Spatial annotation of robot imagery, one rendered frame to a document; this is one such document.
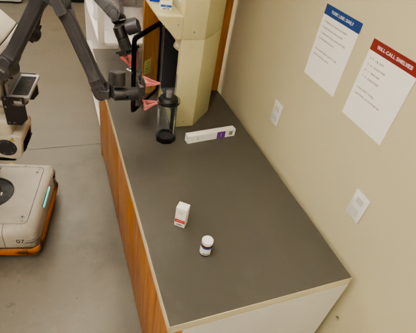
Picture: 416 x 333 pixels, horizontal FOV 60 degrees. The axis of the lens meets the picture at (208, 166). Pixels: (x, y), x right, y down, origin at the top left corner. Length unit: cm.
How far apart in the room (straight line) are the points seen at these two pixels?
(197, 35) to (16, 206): 150
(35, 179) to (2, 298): 75
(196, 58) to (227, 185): 62
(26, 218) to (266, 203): 144
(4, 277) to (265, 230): 162
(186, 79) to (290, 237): 89
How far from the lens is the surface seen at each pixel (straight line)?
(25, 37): 171
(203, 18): 172
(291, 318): 154
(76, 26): 163
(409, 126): 124
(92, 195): 287
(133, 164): 167
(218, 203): 154
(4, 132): 214
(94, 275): 243
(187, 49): 175
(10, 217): 244
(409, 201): 127
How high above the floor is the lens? 201
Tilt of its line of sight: 39 degrees down
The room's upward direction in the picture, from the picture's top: 11 degrees clockwise
